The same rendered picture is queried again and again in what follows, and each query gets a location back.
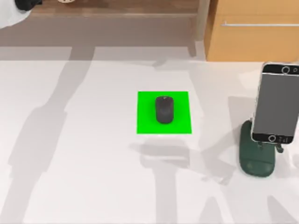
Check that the green square mat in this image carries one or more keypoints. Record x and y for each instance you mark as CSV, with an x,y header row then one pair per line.
x,y
144,121

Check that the black computer mouse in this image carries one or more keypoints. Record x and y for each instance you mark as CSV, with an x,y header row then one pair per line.
x,y
164,109

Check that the dark green phone stand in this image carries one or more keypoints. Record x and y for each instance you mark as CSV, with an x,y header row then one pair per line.
x,y
255,161

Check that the pale wooden cupboard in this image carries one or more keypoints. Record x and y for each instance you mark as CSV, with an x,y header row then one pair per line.
x,y
252,44

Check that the grey smartphone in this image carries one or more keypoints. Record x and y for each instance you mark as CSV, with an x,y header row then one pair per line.
x,y
276,105

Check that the small cream round object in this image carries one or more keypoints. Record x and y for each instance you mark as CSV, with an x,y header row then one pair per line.
x,y
66,1

